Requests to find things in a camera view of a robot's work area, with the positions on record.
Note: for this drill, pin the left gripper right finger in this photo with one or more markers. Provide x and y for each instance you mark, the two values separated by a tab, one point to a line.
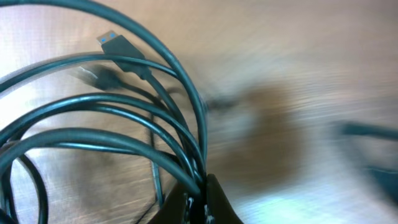
218	209

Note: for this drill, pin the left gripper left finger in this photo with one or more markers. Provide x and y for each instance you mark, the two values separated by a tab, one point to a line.
176	208

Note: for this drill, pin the black USB-A cable blue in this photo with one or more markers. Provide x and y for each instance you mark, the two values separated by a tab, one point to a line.
160	114

